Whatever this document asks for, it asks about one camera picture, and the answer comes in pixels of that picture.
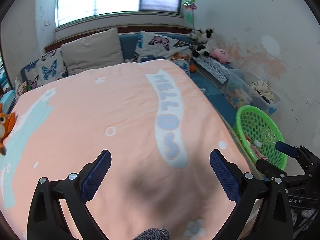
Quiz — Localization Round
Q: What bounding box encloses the clear plastic storage box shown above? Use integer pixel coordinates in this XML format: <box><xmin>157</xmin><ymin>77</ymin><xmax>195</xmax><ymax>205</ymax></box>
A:
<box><xmin>225</xmin><ymin>69</ymin><xmax>281</xmax><ymax>115</ymax></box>

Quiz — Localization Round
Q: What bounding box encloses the green plastic trash basket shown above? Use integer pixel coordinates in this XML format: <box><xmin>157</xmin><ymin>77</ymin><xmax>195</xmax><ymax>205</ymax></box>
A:
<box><xmin>234</xmin><ymin>105</ymin><xmax>287</xmax><ymax>170</ymax></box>

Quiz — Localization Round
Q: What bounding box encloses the pink plush toy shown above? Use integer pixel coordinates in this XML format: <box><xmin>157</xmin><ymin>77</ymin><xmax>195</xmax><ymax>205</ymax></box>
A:
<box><xmin>211</xmin><ymin>47</ymin><xmax>231</xmax><ymax>64</ymax></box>

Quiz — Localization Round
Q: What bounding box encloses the small orange ball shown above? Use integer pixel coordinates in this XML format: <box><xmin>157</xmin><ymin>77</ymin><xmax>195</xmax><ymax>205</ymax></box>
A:
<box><xmin>189</xmin><ymin>64</ymin><xmax>197</xmax><ymax>73</ymax></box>

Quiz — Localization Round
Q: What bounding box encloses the pink strawberry snack bag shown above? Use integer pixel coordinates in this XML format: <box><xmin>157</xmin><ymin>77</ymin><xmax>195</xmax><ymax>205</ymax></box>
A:
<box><xmin>245</xmin><ymin>133</ymin><xmax>268</xmax><ymax>160</ymax></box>

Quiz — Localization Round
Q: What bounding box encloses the beige cushion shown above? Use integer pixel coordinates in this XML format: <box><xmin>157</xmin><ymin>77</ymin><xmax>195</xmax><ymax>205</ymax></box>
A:
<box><xmin>61</xmin><ymin>28</ymin><xmax>124</xmax><ymax>75</ymax></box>

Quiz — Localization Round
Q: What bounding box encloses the butterfly pillow left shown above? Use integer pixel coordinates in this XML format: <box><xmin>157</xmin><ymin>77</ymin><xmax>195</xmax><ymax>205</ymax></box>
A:
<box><xmin>15</xmin><ymin>48</ymin><xmax>68</xmax><ymax>96</ymax></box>

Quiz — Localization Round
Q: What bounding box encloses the butterfly pillow right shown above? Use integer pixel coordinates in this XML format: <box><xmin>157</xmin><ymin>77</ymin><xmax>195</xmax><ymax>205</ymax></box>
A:
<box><xmin>134</xmin><ymin>31</ymin><xmax>193</xmax><ymax>76</ymax></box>

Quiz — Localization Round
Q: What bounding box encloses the striped grey folded cloth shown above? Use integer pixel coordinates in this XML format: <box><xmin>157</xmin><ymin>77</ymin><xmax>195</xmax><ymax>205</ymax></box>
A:
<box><xmin>193</xmin><ymin>55</ymin><xmax>229</xmax><ymax>85</ymax></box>

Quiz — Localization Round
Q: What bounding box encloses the butterfly pillow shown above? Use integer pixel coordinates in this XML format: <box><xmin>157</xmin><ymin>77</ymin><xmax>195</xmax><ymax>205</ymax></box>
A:
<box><xmin>134</xmin><ymin>31</ymin><xmax>193</xmax><ymax>76</ymax></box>
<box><xmin>15</xmin><ymin>48</ymin><xmax>68</xmax><ymax>96</ymax></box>

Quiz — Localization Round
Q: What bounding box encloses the blue sofa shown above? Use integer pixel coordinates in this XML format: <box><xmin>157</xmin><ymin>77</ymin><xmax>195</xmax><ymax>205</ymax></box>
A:
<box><xmin>15</xmin><ymin>32</ymin><xmax>251</xmax><ymax>128</ymax></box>

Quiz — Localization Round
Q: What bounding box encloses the pink hello blanket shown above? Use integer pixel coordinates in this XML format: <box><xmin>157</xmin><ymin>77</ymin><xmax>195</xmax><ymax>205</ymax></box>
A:
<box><xmin>1</xmin><ymin>60</ymin><xmax>249</xmax><ymax>239</ymax></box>

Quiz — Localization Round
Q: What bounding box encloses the colourful pinwheel decoration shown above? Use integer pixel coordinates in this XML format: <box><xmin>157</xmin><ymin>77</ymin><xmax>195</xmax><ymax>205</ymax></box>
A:
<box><xmin>182</xmin><ymin>0</ymin><xmax>197</xmax><ymax>11</ymax></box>

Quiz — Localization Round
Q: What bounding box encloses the orange owl plush toy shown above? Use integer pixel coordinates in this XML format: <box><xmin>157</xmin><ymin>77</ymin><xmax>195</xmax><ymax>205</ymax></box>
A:
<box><xmin>0</xmin><ymin>103</ymin><xmax>16</xmax><ymax>155</ymax></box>

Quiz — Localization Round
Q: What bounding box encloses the cow plush toy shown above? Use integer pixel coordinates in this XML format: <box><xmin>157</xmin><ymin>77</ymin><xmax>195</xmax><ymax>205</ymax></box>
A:
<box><xmin>187</xmin><ymin>28</ymin><xmax>214</xmax><ymax>57</ymax></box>

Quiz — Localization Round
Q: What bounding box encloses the grey knitted sleeve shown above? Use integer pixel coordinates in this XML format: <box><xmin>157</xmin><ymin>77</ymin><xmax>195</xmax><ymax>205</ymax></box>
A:
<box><xmin>133</xmin><ymin>228</ymin><xmax>170</xmax><ymax>240</ymax></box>

